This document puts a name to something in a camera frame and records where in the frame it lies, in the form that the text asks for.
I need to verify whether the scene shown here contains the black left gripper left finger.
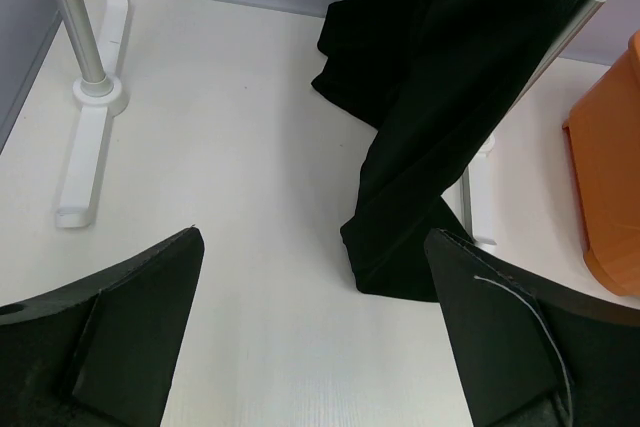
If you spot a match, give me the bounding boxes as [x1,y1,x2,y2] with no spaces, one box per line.
[1,227,204,426]

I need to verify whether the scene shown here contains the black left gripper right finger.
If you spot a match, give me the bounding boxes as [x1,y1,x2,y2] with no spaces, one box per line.
[425,230,639,426]

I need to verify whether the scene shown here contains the black shorts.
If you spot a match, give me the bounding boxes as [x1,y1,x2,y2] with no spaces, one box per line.
[312,0,577,302]

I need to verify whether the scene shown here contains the orange plastic bin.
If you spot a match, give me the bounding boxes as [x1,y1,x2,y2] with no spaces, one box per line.
[563,33,639,296]

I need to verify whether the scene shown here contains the white metal clothes rack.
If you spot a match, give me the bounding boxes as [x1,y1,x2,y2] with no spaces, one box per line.
[55,0,607,251]

